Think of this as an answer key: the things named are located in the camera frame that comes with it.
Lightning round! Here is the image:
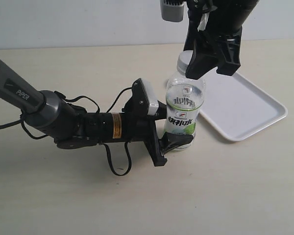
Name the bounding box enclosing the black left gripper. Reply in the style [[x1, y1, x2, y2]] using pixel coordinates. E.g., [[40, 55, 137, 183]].
[[120, 97, 195, 167]]

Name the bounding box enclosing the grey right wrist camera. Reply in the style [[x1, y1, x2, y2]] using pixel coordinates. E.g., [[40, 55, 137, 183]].
[[160, 0, 184, 23]]

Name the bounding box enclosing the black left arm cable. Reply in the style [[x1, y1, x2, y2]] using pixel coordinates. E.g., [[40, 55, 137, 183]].
[[0, 88, 133, 176]]

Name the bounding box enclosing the white bottle cap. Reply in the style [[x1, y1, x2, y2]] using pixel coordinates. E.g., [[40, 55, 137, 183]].
[[176, 50, 193, 75]]

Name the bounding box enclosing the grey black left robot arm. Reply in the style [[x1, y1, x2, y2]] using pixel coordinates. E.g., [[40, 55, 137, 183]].
[[0, 60, 193, 166]]

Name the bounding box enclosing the white plastic tray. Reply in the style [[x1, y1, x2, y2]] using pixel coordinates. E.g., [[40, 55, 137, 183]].
[[199, 70, 288, 142]]

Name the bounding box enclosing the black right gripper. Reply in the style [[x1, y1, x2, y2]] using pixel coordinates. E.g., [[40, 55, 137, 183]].
[[185, 0, 258, 79]]

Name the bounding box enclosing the clear plastic water bottle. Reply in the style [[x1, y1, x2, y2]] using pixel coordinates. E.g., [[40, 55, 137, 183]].
[[164, 70, 205, 137]]

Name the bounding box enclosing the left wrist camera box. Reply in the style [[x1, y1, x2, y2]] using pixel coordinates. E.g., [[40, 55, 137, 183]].
[[132, 78, 159, 117]]

